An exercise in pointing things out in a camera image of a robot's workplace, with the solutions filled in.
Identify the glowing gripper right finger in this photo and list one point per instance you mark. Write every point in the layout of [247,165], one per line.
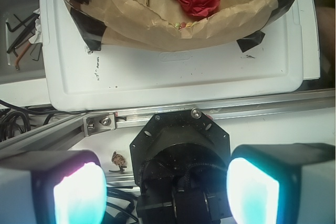
[282,183]

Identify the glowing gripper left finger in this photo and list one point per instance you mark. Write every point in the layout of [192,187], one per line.
[52,187]

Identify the white plastic bin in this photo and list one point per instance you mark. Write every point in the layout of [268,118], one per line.
[119,77]

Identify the brown paper bag liner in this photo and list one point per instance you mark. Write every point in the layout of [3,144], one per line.
[162,25]

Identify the aluminium extrusion rail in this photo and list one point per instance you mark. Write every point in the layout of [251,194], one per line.
[298,117]

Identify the metal corner bracket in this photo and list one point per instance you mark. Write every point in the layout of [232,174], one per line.
[95,123]

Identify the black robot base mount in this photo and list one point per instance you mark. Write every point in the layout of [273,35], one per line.
[179,162]

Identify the orange handled tool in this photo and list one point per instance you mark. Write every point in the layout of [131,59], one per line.
[22,54]

